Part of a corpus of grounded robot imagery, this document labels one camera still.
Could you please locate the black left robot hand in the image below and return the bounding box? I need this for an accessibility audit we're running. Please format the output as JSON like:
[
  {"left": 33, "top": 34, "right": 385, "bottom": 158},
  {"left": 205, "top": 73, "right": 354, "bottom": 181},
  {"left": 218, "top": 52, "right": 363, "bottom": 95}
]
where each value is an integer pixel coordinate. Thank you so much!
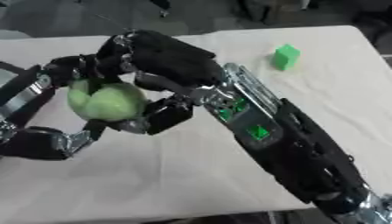
[{"left": 0, "top": 61, "right": 110, "bottom": 161}]

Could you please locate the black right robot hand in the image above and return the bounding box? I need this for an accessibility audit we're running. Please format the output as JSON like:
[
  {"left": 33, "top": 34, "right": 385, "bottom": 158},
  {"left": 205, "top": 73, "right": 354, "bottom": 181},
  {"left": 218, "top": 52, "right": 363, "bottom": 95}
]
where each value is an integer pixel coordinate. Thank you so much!
[{"left": 44, "top": 29, "right": 227, "bottom": 137}]

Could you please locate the green toy ball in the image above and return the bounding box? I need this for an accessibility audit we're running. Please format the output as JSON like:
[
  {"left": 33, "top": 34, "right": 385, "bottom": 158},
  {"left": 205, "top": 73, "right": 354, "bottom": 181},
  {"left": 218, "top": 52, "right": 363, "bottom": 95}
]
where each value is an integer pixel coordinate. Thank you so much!
[{"left": 66, "top": 79, "right": 151, "bottom": 123}]

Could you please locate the black chair leg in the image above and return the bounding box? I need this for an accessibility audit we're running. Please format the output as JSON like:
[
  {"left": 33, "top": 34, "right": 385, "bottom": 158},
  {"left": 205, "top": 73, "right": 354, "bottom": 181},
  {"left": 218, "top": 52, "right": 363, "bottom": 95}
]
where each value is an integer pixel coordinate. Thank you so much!
[{"left": 148, "top": 0, "right": 173, "bottom": 18}]

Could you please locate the green cube block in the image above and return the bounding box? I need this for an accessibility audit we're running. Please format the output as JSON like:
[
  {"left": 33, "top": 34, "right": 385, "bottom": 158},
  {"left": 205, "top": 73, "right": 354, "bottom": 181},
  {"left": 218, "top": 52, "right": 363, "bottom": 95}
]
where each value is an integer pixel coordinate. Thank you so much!
[{"left": 270, "top": 43, "right": 302, "bottom": 71}]

